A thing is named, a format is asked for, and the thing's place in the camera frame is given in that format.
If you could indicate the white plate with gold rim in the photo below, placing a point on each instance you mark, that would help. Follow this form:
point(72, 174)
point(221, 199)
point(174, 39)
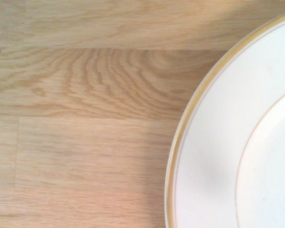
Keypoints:
point(218, 152)

